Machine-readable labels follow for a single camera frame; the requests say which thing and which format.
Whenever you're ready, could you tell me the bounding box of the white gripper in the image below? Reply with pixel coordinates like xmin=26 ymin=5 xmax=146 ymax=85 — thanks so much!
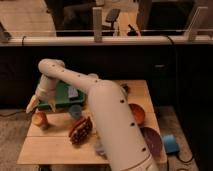
xmin=26 ymin=75 xmax=58 ymax=113

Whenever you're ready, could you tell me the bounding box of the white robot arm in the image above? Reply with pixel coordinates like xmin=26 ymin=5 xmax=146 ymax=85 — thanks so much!
xmin=26 ymin=59 xmax=159 ymax=171

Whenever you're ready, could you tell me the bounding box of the red yellow apple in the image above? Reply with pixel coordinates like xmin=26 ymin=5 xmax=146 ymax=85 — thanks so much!
xmin=32 ymin=112 xmax=48 ymax=127

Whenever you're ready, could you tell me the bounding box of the blue metal cup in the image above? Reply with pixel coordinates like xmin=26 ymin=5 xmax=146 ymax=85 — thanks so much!
xmin=69 ymin=104 xmax=82 ymax=120

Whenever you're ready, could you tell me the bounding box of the green tray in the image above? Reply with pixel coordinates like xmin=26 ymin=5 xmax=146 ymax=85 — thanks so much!
xmin=38 ymin=81 xmax=86 ymax=109

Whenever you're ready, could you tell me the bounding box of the white paper label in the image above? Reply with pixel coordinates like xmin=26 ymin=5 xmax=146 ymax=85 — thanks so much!
xmin=68 ymin=87 xmax=78 ymax=98

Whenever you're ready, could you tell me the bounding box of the red brown toy food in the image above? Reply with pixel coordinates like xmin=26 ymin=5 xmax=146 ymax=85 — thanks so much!
xmin=69 ymin=117 xmax=93 ymax=145

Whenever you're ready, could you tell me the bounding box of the small pale purple object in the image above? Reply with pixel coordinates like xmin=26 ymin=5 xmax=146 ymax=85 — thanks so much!
xmin=95 ymin=141 xmax=106 ymax=157

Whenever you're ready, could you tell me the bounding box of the orange bowl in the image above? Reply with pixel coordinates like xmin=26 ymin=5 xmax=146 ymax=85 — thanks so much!
xmin=129 ymin=103 xmax=145 ymax=126

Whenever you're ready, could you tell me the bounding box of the purple plate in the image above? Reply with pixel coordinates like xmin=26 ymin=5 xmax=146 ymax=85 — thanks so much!
xmin=141 ymin=127 xmax=163 ymax=157

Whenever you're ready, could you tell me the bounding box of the blue cylinder on floor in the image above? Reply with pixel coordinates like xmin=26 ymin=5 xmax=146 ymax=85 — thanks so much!
xmin=162 ymin=134 xmax=180 ymax=154

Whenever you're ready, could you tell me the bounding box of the white horizontal rail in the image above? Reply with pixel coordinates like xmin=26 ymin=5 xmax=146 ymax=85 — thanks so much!
xmin=0 ymin=35 xmax=213 ymax=46

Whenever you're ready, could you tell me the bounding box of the black cable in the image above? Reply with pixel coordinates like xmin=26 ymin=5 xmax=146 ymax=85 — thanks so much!
xmin=165 ymin=35 xmax=195 ymax=164

